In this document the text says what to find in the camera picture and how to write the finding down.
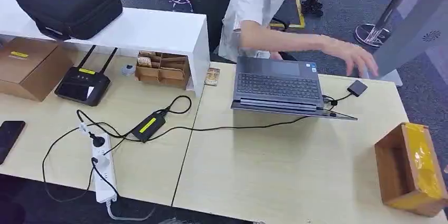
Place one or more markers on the person's right hand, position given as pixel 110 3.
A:
pixel 350 54

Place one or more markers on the person's left hand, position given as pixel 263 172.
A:
pixel 276 56

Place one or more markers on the wooden slotted card box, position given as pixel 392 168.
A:
pixel 395 166

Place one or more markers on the grey laptop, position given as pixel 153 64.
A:
pixel 280 87

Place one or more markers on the black external drive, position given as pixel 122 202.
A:
pixel 357 88

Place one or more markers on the printed card stack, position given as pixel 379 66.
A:
pixel 212 76

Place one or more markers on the grey display stand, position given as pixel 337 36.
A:
pixel 413 30

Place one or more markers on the small wooden card box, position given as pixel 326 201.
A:
pixel 169 74

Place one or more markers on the white desk shelf riser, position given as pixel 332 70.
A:
pixel 147 26

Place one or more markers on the black power adapter yellow label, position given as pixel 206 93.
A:
pixel 148 127

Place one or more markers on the small grey round device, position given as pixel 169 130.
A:
pixel 128 70

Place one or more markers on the black router with antennas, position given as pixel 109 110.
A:
pixel 82 86

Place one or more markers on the black plug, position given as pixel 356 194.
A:
pixel 98 141

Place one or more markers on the white plug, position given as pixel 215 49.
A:
pixel 103 161

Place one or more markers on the black carrying case yellow label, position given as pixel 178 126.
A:
pixel 70 5

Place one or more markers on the white power strip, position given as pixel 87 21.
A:
pixel 106 189

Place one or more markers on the brown cardboard box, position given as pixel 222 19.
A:
pixel 28 68

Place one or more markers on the black phone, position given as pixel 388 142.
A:
pixel 9 138

